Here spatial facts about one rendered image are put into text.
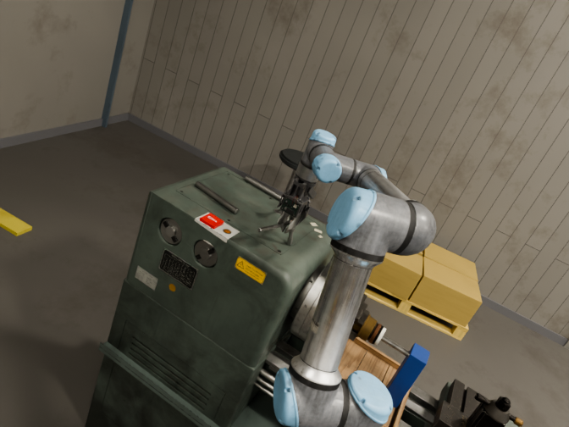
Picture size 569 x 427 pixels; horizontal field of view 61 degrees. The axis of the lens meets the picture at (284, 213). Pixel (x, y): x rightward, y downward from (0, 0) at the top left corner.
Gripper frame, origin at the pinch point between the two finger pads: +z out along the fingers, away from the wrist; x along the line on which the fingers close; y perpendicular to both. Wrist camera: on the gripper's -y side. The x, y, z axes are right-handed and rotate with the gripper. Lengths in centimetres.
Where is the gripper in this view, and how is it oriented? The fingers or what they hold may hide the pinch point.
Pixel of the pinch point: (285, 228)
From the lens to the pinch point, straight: 158.6
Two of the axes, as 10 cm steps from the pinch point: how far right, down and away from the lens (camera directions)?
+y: -4.3, 2.7, -8.6
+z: -3.6, 8.3, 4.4
